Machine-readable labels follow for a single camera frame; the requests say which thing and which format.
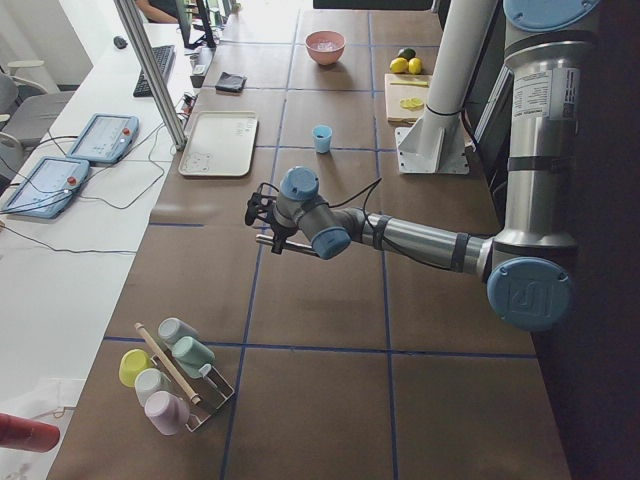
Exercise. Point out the grey white cup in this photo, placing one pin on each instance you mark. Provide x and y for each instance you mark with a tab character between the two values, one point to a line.
172	329

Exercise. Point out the white cup rack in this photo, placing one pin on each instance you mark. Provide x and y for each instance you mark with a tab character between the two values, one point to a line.
205	396

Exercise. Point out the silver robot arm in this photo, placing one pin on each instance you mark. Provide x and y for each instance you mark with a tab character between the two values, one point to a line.
526	266

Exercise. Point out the green cup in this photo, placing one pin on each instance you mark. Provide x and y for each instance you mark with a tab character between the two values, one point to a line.
192	355

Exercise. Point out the pale mint cup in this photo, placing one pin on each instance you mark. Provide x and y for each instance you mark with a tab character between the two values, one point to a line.
150	381

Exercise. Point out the light blue cup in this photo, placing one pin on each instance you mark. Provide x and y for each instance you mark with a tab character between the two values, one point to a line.
322	137

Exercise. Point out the cream bear tray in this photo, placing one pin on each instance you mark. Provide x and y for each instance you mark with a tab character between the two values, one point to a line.
220	144

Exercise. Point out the white pillar with base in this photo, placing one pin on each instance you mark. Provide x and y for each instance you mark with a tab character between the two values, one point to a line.
435	142

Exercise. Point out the folded grey cloth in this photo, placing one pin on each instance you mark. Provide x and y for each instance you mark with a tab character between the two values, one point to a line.
230	83

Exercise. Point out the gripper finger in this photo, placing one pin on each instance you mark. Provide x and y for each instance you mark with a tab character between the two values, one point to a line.
278	243

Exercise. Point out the red bottle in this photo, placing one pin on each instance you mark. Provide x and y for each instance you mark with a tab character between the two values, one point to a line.
28	435

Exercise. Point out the steel muddler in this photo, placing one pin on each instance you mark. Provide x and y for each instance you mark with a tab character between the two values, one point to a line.
289	245

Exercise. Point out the yellow lemon slices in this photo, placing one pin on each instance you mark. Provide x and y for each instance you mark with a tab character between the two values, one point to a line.
413	103

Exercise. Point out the blue teach pendant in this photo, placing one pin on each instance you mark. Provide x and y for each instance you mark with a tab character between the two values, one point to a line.
106	139
49	188

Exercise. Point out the computer mouse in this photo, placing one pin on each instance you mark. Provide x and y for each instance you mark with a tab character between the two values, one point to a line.
119	42

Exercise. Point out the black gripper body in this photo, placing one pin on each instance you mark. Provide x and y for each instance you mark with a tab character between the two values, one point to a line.
280	231

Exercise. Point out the yellow cup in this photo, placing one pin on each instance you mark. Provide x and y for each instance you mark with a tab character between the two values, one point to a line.
132	363

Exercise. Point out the pink bowl of ice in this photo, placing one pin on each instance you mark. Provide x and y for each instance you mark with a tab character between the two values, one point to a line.
325	47

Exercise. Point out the yellow plastic knife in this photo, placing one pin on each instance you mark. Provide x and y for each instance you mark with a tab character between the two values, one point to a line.
421	84

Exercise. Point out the lower blue teach pendant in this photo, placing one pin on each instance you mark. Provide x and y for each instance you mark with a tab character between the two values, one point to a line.
49	188

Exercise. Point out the upper blue teach pendant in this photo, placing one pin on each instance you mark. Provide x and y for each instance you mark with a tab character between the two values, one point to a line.
106	139

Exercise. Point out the bamboo cutting board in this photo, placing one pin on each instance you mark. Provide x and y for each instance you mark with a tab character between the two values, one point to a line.
394	93

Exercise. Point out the pink cup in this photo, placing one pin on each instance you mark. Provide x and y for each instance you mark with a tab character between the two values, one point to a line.
167	412

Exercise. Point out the aluminium frame post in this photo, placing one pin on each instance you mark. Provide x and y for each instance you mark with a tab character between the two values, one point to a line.
134	28

